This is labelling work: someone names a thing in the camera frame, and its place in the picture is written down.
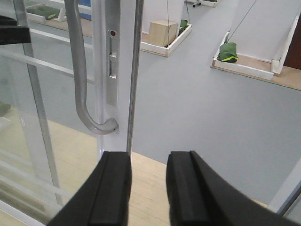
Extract white framed sliding glass door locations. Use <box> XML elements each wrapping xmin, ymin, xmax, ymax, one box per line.
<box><xmin>0</xmin><ymin>0</ymin><xmax>143</xmax><ymax>226</ymax></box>

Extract distant wooden box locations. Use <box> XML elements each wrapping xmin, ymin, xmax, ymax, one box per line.
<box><xmin>148</xmin><ymin>20</ymin><xmax>178</xmax><ymax>47</ymax></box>

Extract distant green sandbag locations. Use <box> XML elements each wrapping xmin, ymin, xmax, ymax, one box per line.
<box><xmin>217</xmin><ymin>42</ymin><xmax>238</xmax><ymax>63</ymax></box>

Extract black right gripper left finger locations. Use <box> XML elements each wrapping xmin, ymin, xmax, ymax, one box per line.
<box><xmin>48</xmin><ymin>151</ymin><xmax>132</xmax><ymax>226</ymax></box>

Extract grey metal door handle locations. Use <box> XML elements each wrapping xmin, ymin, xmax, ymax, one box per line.
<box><xmin>64</xmin><ymin>0</ymin><xmax>119</xmax><ymax>135</ymax></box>

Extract white door frame jamb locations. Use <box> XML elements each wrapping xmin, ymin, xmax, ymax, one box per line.
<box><xmin>268</xmin><ymin>159</ymin><xmax>301</xmax><ymax>216</ymax></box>

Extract grey door lock plate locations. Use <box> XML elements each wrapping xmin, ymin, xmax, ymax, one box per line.
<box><xmin>107</xmin><ymin>30</ymin><xmax>118</xmax><ymax>106</ymax></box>

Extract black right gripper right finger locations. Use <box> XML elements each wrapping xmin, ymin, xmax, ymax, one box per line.
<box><xmin>166</xmin><ymin>151</ymin><xmax>296</xmax><ymax>226</ymax></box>

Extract distant white edged platform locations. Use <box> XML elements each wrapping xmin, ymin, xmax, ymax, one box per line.
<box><xmin>141</xmin><ymin>20</ymin><xmax>192</xmax><ymax>57</ymax></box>

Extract light wooden platform board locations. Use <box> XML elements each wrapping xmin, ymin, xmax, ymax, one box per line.
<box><xmin>0</xmin><ymin>117</ymin><xmax>269</xmax><ymax>226</ymax></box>

